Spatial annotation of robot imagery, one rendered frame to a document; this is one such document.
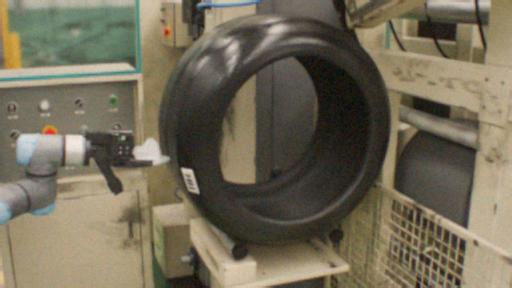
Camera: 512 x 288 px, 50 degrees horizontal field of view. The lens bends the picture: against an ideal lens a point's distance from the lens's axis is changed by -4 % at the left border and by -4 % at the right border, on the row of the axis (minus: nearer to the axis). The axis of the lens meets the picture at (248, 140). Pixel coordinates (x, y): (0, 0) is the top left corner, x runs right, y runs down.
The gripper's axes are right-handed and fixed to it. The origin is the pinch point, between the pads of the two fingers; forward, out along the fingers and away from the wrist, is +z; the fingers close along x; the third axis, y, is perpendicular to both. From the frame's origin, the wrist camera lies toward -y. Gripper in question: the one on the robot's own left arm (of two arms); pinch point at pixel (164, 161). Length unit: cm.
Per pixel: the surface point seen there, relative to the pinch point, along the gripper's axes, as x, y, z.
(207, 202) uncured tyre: -11.1, -7.0, 8.6
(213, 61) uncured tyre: -9.4, 26.2, 7.3
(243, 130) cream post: 28.5, 2.7, 30.6
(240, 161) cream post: 28.6, -7.3, 30.8
